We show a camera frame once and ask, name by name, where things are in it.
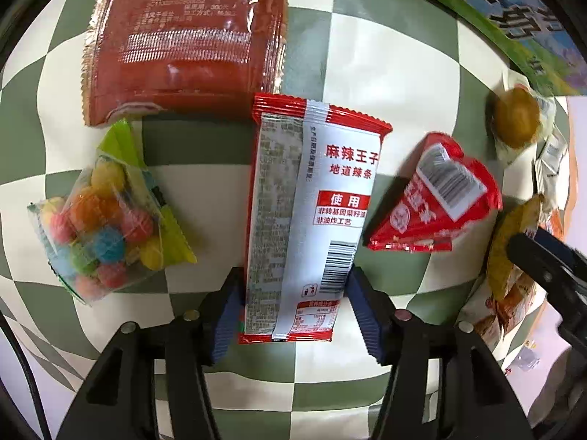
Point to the printed cardboard box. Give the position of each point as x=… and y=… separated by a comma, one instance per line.
x=527, y=18

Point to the yellow brown snack packet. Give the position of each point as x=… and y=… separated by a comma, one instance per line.
x=502, y=243

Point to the red and white snack packet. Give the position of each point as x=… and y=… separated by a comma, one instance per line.
x=293, y=192

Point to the white and orange snack packet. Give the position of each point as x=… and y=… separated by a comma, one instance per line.
x=509, y=316

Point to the large dark red snack packet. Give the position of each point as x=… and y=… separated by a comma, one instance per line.
x=183, y=55

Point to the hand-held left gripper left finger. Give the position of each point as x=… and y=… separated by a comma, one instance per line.
x=224, y=318

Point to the clear bag of colourful candies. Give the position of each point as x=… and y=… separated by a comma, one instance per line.
x=105, y=220

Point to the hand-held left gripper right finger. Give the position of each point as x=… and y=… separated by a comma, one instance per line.
x=365, y=318

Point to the green checkered tablecloth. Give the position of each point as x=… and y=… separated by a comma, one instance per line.
x=412, y=55

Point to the red triangular snack packet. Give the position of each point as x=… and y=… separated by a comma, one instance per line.
x=412, y=220

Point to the small white snack packet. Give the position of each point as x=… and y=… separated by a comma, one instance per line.
x=551, y=151

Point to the round brown pastry in wrapper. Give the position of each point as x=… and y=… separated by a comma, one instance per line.
x=516, y=117

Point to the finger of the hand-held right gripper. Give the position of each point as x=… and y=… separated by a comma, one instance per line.
x=532, y=256
x=557, y=240

